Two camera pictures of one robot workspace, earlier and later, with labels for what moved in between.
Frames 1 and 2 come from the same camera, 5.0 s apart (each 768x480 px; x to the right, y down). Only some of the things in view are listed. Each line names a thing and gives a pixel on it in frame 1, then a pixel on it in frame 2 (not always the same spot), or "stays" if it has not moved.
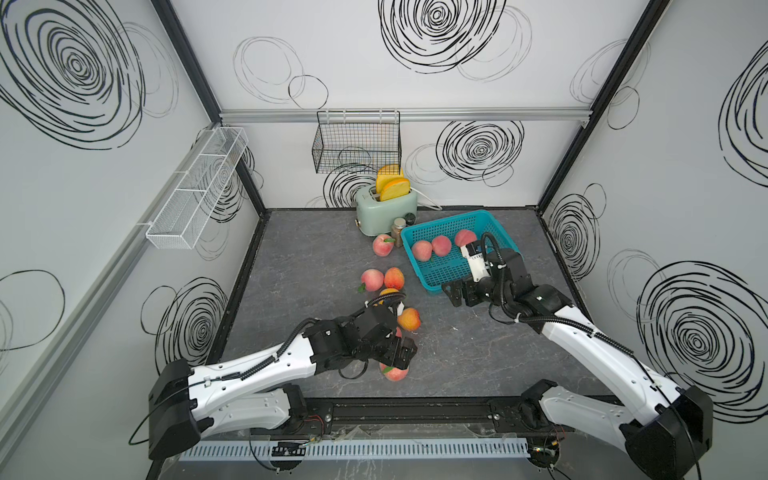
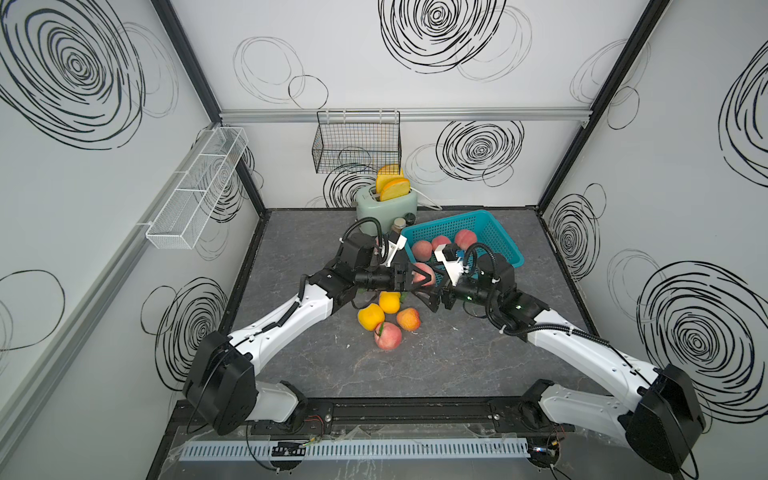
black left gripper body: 386,351 -> 377,278
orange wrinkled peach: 409,319 stays
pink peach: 422,250 stays
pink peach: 465,237 stays
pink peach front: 392,373 -> 424,269
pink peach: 441,245 stays
